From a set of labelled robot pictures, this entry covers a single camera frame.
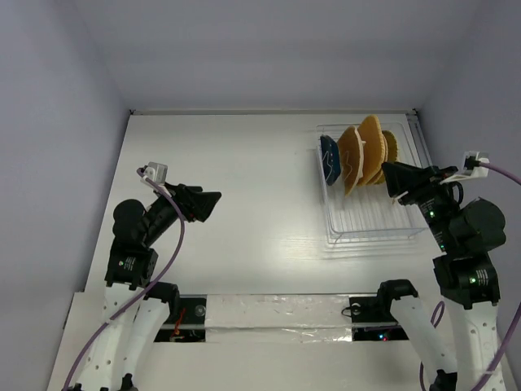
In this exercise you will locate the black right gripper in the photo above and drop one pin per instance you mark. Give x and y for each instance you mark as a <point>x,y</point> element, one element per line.
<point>418,186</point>

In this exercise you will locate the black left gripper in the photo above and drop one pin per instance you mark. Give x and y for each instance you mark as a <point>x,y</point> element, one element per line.
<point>197,203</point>

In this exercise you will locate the round green rimmed woven plate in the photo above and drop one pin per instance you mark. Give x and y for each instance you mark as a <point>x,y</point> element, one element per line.
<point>392,146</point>

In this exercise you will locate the round woven orange plate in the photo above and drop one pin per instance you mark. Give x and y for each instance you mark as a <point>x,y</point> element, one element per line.
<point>377,178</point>

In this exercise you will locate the rounded square woven plate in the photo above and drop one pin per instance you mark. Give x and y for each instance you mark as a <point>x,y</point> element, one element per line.
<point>374,149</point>

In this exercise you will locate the triangular woven orange plate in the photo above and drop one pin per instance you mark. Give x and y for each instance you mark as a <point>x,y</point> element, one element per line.
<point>351,157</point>

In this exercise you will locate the dark blue leaf plate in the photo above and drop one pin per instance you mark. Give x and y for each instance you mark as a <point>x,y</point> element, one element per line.
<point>330,159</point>

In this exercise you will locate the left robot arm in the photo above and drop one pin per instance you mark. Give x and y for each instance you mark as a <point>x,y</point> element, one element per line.
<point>135,301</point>

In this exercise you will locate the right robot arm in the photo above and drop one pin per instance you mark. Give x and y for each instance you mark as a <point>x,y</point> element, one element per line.
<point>468,281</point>

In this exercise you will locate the white front mounting board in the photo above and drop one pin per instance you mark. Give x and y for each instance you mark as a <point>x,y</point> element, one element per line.
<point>280,342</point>

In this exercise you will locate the white wire dish rack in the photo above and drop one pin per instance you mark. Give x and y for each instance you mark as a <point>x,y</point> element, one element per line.
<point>367,214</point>

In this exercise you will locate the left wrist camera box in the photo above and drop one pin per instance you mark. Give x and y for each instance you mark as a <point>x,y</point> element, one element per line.
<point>153,172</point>

